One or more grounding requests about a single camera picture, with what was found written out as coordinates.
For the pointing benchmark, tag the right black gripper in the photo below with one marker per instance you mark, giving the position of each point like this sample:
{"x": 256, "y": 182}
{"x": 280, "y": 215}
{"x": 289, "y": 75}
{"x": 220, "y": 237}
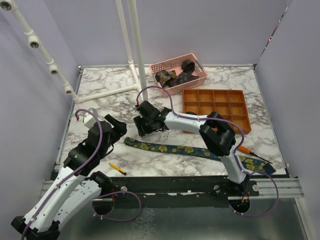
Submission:
{"x": 139, "y": 121}

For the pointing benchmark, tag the dark orange-patterned tie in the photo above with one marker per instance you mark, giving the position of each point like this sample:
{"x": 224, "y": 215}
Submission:
{"x": 166, "y": 79}

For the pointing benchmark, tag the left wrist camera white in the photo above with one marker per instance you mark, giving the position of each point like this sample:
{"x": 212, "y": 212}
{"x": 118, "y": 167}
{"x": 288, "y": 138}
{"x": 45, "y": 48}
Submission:
{"x": 88, "y": 119}

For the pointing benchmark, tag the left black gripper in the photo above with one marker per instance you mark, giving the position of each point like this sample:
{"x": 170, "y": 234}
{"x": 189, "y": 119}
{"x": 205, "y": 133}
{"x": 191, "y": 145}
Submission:
{"x": 119, "y": 129}

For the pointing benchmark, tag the orange compartment tray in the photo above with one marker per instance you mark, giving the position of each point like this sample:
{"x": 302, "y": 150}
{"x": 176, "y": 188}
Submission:
{"x": 230, "y": 104}

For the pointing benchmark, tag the orange handled screwdriver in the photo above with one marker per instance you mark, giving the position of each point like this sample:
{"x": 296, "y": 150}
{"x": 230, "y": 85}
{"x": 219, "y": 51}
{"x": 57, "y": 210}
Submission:
{"x": 247, "y": 151}

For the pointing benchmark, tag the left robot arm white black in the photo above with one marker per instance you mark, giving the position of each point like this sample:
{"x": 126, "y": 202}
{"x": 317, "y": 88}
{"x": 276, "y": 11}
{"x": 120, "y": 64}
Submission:
{"x": 76, "y": 184}

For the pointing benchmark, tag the dark blue-patterned tie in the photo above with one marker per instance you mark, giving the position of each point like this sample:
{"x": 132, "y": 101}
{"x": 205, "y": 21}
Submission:
{"x": 182, "y": 78}

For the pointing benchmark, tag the blue yellow floral tie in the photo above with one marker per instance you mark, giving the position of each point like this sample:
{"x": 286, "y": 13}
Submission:
{"x": 249, "y": 163}

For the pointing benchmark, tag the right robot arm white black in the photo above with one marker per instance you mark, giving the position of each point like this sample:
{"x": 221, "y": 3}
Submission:
{"x": 217, "y": 134}

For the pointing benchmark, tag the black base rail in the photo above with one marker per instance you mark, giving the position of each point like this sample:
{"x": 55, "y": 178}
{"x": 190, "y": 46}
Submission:
{"x": 172, "y": 192}

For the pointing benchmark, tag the pink plastic basket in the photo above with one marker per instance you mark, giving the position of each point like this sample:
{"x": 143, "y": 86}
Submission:
{"x": 179, "y": 73}

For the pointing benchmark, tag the white pvc pipe rack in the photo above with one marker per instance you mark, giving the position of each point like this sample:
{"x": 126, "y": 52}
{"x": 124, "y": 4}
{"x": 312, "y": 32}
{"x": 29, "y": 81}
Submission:
{"x": 138, "y": 71}

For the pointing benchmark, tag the yellow black pencil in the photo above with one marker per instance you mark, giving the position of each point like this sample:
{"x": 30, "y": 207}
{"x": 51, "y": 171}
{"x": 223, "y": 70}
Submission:
{"x": 118, "y": 168}

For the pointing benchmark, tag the rolled brown tie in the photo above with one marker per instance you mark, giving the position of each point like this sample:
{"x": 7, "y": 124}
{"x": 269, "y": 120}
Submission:
{"x": 188, "y": 66}

